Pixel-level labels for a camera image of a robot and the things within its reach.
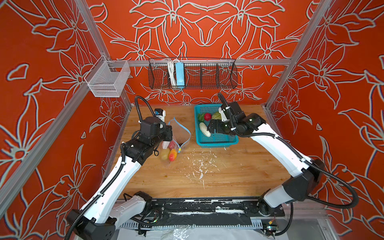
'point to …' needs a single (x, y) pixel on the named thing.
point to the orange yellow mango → (173, 154)
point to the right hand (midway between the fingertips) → (212, 127)
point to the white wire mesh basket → (108, 78)
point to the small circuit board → (272, 228)
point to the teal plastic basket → (216, 140)
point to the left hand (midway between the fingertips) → (169, 125)
